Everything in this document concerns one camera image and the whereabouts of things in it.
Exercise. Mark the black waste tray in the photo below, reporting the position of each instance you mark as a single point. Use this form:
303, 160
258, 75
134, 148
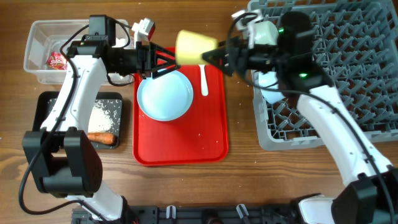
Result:
46, 102

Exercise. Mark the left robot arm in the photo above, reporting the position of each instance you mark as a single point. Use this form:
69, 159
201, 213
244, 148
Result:
61, 158

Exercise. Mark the white rice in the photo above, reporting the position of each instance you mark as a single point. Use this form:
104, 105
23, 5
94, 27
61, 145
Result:
105, 116

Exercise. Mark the orange carrot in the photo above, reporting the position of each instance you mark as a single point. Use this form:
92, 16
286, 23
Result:
103, 138

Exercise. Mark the clear plastic waste bin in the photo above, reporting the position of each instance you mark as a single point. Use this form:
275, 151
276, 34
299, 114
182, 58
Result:
48, 36

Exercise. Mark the green bowl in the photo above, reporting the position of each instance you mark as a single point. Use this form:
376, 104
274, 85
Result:
265, 33

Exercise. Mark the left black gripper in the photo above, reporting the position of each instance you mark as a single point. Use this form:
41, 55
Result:
146, 53

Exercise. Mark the yellow plastic cup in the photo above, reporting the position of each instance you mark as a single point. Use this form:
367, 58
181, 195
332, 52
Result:
190, 46

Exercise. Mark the large light blue plate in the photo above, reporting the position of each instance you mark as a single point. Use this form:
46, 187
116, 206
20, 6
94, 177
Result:
165, 98

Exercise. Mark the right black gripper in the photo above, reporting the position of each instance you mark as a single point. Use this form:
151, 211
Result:
224, 53

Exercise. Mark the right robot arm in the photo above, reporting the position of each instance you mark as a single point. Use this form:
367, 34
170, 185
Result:
370, 179

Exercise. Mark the white plastic spoon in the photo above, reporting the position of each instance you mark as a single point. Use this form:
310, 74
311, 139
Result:
203, 81

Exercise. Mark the red snack wrapper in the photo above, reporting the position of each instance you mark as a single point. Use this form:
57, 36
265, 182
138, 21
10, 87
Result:
57, 61

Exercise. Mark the white napkin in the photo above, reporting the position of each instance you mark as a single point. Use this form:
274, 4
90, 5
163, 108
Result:
121, 43

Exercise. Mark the red serving tray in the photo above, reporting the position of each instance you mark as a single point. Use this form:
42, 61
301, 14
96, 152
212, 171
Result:
198, 136

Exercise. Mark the grey dishwasher rack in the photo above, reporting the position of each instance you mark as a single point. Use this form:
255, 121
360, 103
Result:
355, 42

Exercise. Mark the small light blue bowl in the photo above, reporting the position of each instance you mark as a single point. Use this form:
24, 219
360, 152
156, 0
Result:
269, 80

